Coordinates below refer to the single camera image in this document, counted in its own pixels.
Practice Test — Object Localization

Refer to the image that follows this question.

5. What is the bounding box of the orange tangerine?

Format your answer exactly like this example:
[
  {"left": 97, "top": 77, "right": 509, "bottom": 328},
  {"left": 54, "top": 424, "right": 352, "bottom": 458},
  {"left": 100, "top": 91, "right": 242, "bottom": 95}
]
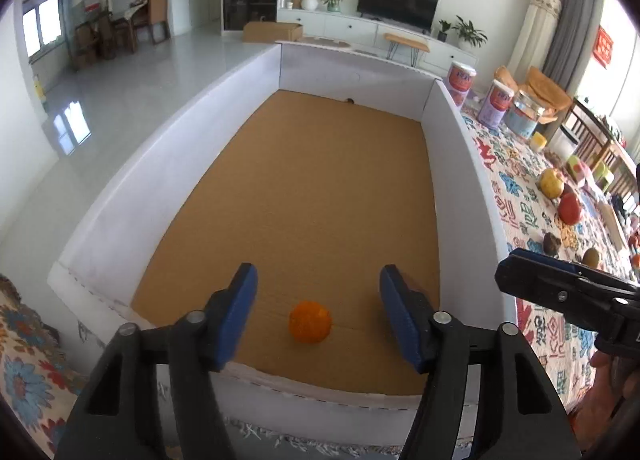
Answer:
[{"left": 288, "top": 301, "right": 333, "bottom": 344}]

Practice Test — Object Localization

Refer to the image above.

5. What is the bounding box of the person's right hand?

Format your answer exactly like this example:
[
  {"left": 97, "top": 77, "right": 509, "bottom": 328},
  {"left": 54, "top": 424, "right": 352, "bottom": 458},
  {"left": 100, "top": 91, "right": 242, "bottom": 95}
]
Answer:
[{"left": 570, "top": 350, "right": 639, "bottom": 450}]

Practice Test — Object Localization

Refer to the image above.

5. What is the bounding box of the green-brown round fruit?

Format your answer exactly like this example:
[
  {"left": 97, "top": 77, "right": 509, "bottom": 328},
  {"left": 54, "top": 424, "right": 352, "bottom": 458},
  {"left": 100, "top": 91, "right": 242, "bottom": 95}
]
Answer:
[{"left": 582, "top": 247, "right": 600, "bottom": 269}]

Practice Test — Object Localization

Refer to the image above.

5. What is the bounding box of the dark wrinkled fruit far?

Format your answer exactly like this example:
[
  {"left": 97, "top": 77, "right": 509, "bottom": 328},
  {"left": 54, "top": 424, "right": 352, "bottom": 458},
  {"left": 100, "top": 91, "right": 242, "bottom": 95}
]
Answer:
[{"left": 542, "top": 232, "right": 562, "bottom": 257}]

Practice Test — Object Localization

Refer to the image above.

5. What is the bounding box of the red apple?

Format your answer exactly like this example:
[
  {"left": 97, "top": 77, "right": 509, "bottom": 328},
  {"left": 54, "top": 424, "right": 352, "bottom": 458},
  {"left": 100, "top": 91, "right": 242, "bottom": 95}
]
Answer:
[{"left": 558, "top": 191, "right": 582, "bottom": 226}]

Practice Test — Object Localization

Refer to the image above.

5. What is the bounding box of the floral blanket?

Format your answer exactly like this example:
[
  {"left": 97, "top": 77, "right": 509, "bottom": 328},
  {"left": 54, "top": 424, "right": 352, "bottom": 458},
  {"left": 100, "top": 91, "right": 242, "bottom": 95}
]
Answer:
[{"left": 1, "top": 277, "right": 86, "bottom": 459}]

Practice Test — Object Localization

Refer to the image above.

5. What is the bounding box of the patterned woven tablecloth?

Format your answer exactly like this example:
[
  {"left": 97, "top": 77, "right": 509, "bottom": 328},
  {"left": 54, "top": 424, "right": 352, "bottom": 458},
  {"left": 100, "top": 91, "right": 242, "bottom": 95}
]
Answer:
[{"left": 456, "top": 99, "right": 640, "bottom": 414}]

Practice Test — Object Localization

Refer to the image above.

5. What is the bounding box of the yellow apple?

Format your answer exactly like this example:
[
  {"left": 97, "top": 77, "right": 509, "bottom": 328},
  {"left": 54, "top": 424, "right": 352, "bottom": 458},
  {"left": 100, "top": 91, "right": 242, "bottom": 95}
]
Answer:
[{"left": 538, "top": 167, "right": 565, "bottom": 200}]

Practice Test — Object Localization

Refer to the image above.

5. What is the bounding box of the wooden bench chair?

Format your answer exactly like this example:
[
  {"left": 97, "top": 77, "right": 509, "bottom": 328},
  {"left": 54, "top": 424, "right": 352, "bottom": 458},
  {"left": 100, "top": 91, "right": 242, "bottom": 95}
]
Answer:
[{"left": 562, "top": 98, "right": 638, "bottom": 211}]

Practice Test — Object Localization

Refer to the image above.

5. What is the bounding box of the small yellow jar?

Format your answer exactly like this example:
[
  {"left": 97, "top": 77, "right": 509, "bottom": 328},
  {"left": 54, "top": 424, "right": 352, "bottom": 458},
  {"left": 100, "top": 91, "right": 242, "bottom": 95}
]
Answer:
[{"left": 529, "top": 131, "right": 547, "bottom": 153}]

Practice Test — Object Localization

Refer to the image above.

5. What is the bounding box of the clear jar blue label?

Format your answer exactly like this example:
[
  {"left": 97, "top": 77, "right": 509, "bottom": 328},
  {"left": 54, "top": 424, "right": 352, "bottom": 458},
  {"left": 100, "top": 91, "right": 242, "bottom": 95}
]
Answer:
[{"left": 503, "top": 90, "right": 544, "bottom": 140}]

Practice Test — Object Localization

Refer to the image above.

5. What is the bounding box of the orange lounge chair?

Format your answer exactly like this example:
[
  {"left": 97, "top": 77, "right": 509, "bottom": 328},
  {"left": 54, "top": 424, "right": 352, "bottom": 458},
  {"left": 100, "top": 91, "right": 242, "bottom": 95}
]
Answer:
[{"left": 494, "top": 65, "right": 573, "bottom": 125}]

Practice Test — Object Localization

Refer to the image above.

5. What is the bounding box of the right pink white can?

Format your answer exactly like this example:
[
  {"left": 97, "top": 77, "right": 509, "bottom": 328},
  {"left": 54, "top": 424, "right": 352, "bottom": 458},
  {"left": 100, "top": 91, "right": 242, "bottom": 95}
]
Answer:
[{"left": 477, "top": 79, "right": 514, "bottom": 128}]

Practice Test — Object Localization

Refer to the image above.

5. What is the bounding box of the pink white can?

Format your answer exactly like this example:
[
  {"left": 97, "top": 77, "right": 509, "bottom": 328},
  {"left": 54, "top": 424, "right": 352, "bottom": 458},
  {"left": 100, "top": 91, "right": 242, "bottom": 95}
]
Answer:
[
  {"left": 477, "top": 79, "right": 514, "bottom": 128},
  {"left": 445, "top": 61, "right": 477, "bottom": 108}
]

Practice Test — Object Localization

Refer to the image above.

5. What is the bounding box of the standing air conditioner cover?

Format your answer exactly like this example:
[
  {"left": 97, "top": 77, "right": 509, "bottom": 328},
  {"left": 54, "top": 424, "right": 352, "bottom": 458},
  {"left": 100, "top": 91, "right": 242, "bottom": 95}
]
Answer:
[{"left": 506, "top": 0, "right": 562, "bottom": 82}]

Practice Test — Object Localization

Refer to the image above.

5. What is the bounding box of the left pink white can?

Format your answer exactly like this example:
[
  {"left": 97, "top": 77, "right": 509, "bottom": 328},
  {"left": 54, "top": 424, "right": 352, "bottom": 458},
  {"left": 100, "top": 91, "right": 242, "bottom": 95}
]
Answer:
[{"left": 445, "top": 61, "right": 477, "bottom": 108}]

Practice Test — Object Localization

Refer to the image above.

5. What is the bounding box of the white cardboard box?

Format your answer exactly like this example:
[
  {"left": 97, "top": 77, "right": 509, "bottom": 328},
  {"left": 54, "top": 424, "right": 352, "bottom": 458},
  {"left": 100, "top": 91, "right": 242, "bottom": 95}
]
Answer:
[{"left": 48, "top": 42, "right": 515, "bottom": 448}]

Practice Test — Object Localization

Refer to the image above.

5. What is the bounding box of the potted green plant right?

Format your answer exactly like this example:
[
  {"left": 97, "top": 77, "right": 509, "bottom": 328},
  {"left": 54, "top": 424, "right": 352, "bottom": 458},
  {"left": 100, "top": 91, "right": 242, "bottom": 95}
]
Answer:
[{"left": 454, "top": 16, "right": 488, "bottom": 51}]

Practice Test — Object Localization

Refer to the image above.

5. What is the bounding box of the grey curtain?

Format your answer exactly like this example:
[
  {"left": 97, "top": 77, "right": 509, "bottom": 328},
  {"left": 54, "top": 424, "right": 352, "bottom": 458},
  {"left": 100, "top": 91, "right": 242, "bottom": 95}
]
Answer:
[{"left": 542, "top": 0, "right": 604, "bottom": 96}]

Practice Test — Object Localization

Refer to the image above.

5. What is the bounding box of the wooden side stool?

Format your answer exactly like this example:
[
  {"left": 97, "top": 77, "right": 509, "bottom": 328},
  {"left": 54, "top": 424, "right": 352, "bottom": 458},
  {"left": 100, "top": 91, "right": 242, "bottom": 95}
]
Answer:
[{"left": 383, "top": 33, "right": 431, "bottom": 68}]

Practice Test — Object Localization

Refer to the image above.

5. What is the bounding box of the dining table with chairs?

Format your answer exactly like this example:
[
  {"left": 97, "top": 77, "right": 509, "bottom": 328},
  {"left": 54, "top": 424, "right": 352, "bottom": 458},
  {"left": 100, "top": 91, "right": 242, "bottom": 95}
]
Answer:
[{"left": 70, "top": 0, "right": 171, "bottom": 70}]

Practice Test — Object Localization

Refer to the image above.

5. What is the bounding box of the black television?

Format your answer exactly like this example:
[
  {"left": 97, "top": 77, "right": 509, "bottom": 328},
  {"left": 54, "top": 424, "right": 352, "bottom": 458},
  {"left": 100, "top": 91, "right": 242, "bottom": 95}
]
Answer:
[{"left": 357, "top": 0, "right": 439, "bottom": 32}]

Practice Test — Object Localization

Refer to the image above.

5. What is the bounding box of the white tv cabinet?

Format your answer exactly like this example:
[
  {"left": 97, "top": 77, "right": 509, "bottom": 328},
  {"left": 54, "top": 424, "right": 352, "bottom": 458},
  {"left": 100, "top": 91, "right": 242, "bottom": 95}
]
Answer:
[{"left": 277, "top": 9, "right": 478, "bottom": 76}]

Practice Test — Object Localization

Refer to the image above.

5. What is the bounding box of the brown cardboard box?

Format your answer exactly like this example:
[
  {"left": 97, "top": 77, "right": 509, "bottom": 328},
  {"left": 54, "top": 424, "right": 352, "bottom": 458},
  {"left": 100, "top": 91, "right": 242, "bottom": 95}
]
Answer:
[{"left": 242, "top": 21, "right": 304, "bottom": 44}]

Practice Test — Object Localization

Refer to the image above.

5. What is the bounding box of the red wall hanging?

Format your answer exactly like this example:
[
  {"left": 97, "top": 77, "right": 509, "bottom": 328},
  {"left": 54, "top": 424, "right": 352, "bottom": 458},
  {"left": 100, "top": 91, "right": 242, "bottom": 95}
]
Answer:
[{"left": 592, "top": 26, "right": 614, "bottom": 68}]

